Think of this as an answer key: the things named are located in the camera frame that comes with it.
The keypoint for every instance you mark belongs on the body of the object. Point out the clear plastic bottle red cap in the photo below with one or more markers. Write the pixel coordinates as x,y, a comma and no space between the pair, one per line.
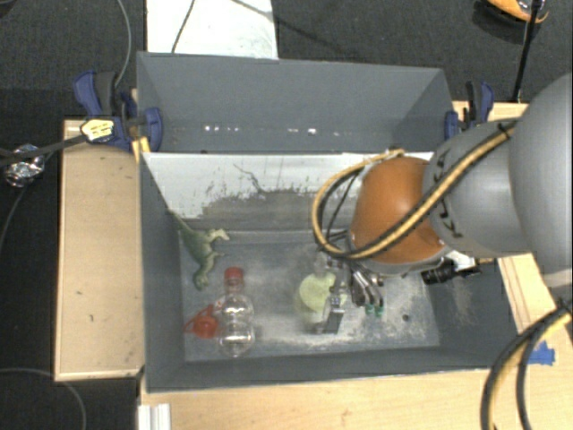
235,316

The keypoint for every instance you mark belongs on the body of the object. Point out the small red plastic cup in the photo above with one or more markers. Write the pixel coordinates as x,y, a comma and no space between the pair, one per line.
203,326

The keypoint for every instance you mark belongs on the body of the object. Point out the grey metal bin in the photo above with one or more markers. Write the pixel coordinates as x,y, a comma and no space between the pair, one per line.
277,101

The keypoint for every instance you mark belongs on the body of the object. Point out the black cylinder on white bracket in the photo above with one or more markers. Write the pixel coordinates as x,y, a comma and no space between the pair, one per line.
438,274

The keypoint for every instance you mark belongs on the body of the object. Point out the pale wood board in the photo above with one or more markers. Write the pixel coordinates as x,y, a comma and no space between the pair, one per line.
98,258

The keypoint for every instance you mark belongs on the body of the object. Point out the pale yellow plastic bottle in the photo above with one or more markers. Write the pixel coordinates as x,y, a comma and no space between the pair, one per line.
313,291

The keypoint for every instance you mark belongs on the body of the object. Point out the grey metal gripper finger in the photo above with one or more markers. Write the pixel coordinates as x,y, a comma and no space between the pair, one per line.
335,320

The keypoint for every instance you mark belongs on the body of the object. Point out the green toy dinosaur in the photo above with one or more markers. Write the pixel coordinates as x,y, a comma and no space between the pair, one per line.
201,249

